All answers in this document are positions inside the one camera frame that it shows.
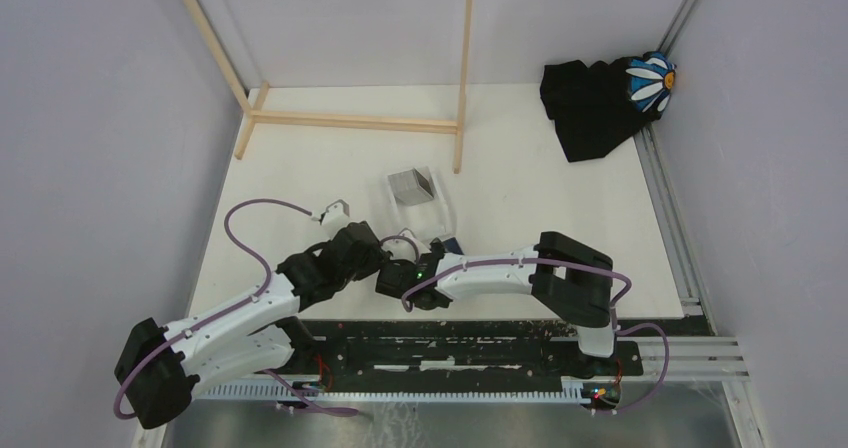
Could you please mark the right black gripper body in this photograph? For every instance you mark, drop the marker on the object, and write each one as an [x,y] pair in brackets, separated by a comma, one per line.
[438,245]

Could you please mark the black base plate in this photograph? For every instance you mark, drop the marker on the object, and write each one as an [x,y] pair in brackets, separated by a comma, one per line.
[455,356]

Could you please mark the aluminium rail frame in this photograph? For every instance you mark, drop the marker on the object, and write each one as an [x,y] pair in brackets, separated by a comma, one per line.
[689,358]

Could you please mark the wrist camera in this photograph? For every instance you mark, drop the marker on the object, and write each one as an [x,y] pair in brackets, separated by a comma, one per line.
[405,245]
[333,218]

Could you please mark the blue leather card holder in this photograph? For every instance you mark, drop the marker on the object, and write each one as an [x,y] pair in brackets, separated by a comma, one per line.
[446,245]

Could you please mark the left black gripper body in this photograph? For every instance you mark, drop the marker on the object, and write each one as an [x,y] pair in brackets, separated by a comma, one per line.
[369,267]

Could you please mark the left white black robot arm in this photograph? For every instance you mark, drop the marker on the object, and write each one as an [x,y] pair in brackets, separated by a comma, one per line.
[163,367]

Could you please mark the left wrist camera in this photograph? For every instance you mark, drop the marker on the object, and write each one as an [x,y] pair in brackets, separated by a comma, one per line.
[333,218]

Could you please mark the clear plastic card box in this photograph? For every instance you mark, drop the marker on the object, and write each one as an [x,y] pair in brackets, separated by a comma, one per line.
[428,220]

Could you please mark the black cloth with daisy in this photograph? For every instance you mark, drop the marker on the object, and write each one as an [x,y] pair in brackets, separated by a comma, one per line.
[597,107]

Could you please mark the wooden frame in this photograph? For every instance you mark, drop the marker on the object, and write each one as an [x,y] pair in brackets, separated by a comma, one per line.
[254,112]

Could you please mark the silver credit card stack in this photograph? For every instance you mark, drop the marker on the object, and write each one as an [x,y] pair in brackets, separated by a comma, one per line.
[410,187]

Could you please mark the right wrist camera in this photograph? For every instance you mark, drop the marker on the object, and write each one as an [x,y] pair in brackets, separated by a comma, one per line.
[405,245]

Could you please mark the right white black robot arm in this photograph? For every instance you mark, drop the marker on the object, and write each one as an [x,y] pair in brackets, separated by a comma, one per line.
[572,280]

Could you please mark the white slotted cable duct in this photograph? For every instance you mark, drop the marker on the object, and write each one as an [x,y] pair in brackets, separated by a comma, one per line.
[267,389]

